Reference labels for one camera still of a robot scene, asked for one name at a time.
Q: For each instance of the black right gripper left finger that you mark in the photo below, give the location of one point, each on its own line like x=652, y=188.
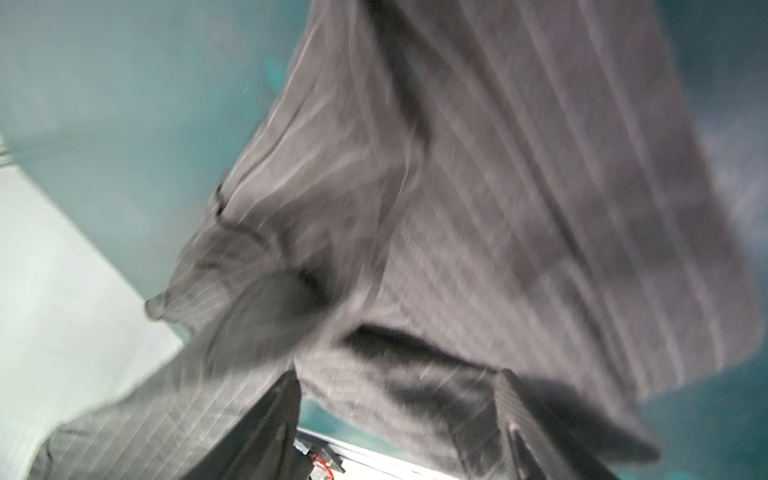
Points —
x=261, y=445

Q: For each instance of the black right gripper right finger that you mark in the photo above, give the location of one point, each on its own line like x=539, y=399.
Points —
x=507, y=433

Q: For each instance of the dark grey striped shirt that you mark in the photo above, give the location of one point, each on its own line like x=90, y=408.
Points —
x=510, y=185

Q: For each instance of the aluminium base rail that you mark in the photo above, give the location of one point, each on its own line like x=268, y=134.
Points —
x=362, y=463

